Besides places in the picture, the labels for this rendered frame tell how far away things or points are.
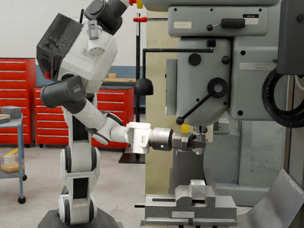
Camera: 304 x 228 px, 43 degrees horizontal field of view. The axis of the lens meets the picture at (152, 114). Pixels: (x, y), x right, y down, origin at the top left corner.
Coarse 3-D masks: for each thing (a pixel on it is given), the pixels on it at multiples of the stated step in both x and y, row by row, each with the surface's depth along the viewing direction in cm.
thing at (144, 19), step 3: (135, 18) 153; (138, 18) 152; (141, 18) 152; (144, 18) 152; (147, 18) 153; (150, 18) 153; (153, 18) 153; (156, 18) 153; (159, 18) 153; (162, 18) 153; (165, 18) 153; (135, 21) 153; (138, 21) 153; (141, 21) 153; (144, 21) 153
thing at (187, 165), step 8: (176, 152) 186; (184, 152) 181; (192, 152) 181; (176, 160) 186; (184, 160) 181; (192, 160) 182; (200, 160) 182; (176, 168) 186; (184, 168) 182; (192, 168) 182; (200, 168) 182; (176, 176) 186; (184, 176) 183; (192, 176) 183; (200, 176) 183; (176, 184) 186; (184, 184) 183
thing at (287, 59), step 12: (288, 0) 105; (300, 0) 104; (288, 12) 105; (300, 12) 105; (288, 24) 106; (300, 24) 105; (288, 36) 106; (300, 36) 106; (288, 48) 106; (300, 48) 106; (288, 60) 107; (300, 60) 107; (288, 72) 108; (300, 72) 107
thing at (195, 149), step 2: (194, 138) 148; (196, 138) 147; (198, 138) 147; (200, 138) 147; (202, 138) 147; (204, 138) 148; (198, 140) 147; (200, 140) 147; (202, 140) 147; (204, 140) 148; (194, 148) 149; (196, 148) 148; (198, 148) 148; (200, 148) 148; (202, 148) 148; (204, 148) 149; (194, 150) 149; (196, 150) 148; (198, 150) 148; (200, 150) 148; (202, 150) 148; (204, 150) 149
